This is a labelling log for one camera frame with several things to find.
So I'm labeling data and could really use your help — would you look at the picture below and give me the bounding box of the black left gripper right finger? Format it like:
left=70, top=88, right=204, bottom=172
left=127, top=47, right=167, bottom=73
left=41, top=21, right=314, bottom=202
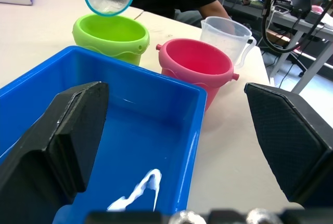
left=244, top=82, right=333, bottom=210

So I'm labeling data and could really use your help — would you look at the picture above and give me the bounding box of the pink toy bucket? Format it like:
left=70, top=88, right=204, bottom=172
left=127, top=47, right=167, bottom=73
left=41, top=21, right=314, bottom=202
left=156, top=38, right=240, bottom=112

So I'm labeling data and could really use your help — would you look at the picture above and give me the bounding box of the clear plastic measuring cup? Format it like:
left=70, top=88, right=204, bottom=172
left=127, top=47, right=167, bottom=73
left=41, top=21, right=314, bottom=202
left=199, top=16, right=258, bottom=69

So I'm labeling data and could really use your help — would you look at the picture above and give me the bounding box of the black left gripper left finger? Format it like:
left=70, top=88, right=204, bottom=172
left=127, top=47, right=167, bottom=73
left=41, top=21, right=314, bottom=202
left=0, top=81, right=109, bottom=224

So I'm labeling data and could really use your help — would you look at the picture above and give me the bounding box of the green toy bucket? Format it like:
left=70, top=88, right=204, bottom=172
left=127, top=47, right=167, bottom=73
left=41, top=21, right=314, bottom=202
left=71, top=13, right=151, bottom=66

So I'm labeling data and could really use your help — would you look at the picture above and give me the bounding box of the blue plastic tub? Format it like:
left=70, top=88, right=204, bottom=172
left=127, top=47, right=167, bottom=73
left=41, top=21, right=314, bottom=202
left=0, top=45, right=208, bottom=224

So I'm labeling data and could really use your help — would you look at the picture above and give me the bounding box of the grey background desk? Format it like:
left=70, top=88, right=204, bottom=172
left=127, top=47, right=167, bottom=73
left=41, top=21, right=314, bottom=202
left=223, top=0, right=333, bottom=94

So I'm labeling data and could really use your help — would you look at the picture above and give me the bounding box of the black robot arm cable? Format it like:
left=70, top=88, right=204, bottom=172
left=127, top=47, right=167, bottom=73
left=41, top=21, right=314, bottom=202
left=261, top=0, right=333, bottom=54

